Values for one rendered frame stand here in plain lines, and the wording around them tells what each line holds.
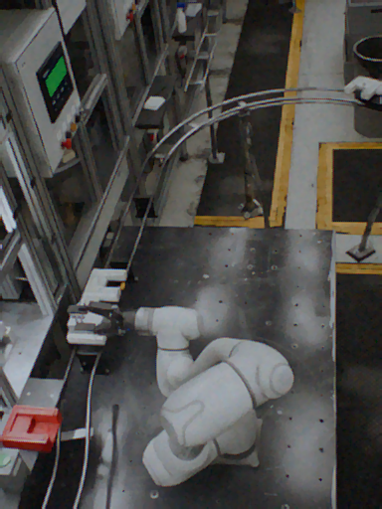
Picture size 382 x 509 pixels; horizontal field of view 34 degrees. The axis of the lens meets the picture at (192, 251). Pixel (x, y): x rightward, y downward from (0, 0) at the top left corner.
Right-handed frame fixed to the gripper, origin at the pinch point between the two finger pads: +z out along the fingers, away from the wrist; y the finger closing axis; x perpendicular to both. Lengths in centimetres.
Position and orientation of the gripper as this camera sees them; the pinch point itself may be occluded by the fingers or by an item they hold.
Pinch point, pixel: (79, 318)
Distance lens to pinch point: 214.4
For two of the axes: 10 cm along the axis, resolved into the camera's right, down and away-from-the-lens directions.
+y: -1.2, -7.3, -6.7
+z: -9.8, -0.3, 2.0
